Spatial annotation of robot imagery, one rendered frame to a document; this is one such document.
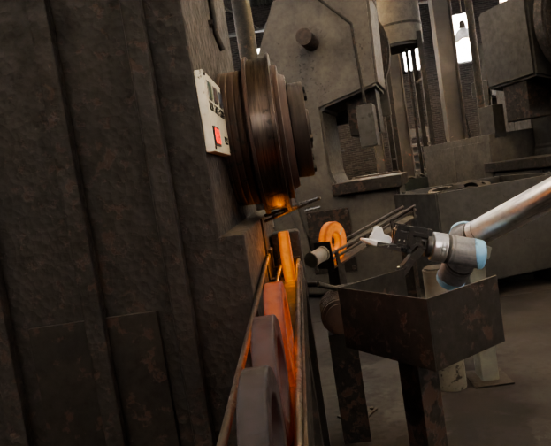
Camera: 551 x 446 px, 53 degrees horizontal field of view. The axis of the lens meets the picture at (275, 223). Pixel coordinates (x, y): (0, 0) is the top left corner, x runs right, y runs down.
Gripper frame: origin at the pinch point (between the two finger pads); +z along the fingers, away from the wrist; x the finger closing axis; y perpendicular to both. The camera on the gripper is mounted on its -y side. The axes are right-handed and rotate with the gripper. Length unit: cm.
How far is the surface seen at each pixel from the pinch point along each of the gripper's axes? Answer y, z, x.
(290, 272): -12.2, 20.9, 5.7
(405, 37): 284, -114, -833
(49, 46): 35, 80, 54
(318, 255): -11.0, 11.4, -33.7
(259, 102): 34, 36, 24
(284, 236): -2.2, 24.5, 3.3
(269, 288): -3, 24, 77
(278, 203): 8.2, 27.7, 12.4
